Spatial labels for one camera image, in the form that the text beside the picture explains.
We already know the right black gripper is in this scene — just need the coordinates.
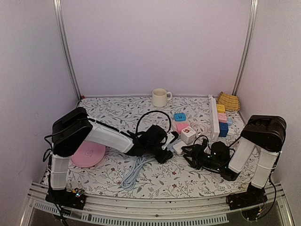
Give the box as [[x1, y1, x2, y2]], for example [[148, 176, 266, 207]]
[[182, 144, 223, 172]]

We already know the light blue power strip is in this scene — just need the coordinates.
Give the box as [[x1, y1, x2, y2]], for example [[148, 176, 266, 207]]
[[167, 139, 183, 151]]

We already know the white plug adapter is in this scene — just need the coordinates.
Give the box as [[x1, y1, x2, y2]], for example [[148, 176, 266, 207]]
[[172, 141, 187, 155]]

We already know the white cube socket adapter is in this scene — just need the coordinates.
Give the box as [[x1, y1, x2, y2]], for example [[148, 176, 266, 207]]
[[180, 126, 196, 145]]

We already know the pink square plug adapter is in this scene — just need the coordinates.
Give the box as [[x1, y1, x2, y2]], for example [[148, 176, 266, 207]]
[[176, 123, 189, 134]]

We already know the blue square plug adapter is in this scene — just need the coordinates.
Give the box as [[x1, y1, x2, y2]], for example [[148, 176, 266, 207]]
[[174, 113, 186, 121]]

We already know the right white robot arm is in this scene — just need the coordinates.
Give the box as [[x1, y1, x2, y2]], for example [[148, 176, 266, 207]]
[[182, 115, 287, 205]]

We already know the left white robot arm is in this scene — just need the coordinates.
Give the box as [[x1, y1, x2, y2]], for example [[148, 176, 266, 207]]
[[44, 107, 177, 204]]

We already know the blue cube socket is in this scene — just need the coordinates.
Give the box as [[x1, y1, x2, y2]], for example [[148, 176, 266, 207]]
[[219, 122, 229, 137]]

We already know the pink cube socket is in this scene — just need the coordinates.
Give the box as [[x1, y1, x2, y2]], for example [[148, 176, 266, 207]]
[[218, 113, 227, 123]]

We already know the yellow cube socket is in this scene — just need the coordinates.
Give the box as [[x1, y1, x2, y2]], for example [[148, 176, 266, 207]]
[[216, 104, 225, 113]]

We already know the floral tablecloth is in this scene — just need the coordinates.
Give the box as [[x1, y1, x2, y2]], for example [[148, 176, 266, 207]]
[[66, 97, 259, 199]]

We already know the long white power strip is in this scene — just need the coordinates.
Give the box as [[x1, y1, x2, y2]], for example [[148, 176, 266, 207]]
[[208, 95, 220, 141]]

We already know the small light blue adapter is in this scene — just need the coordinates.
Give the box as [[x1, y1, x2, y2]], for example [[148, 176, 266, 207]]
[[227, 118, 233, 127]]

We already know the cream ceramic mug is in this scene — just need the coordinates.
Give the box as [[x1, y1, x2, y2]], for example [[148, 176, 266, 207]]
[[152, 88, 173, 107]]

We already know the yellow woven basket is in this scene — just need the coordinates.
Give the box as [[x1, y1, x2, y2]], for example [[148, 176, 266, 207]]
[[217, 92, 240, 112]]

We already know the pink round plate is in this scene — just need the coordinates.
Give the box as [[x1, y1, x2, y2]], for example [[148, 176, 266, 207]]
[[71, 141, 106, 168]]

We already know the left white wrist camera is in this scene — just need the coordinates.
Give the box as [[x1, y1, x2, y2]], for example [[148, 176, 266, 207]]
[[162, 131, 179, 150]]

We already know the light blue coiled cable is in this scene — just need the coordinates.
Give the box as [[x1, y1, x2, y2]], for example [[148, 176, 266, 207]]
[[120, 156, 156, 191]]

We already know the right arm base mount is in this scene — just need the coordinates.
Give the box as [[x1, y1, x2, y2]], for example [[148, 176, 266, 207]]
[[226, 184, 268, 221]]

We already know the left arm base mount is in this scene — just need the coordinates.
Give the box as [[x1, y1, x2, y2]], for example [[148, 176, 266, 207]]
[[45, 188, 87, 210]]

